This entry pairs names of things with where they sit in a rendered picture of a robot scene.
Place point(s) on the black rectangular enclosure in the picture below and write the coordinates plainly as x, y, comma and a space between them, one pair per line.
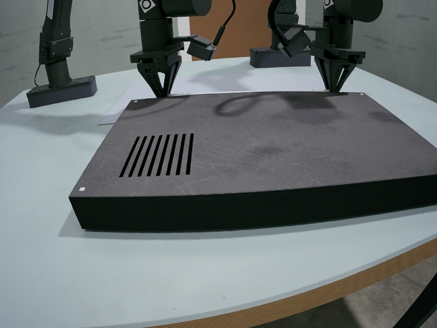
249, 159

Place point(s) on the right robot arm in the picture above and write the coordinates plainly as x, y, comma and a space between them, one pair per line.
56, 41

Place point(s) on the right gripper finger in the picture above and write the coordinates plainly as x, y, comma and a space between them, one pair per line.
169, 71
156, 78

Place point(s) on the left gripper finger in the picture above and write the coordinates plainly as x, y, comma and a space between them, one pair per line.
330, 71
321, 67

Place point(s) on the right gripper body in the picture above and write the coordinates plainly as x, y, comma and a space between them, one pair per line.
159, 46

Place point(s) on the light grey flat mat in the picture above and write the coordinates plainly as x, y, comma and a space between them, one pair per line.
219, 83

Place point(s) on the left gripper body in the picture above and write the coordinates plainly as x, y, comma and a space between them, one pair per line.
332, 42

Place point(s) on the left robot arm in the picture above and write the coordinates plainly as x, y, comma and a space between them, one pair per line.
285, 15

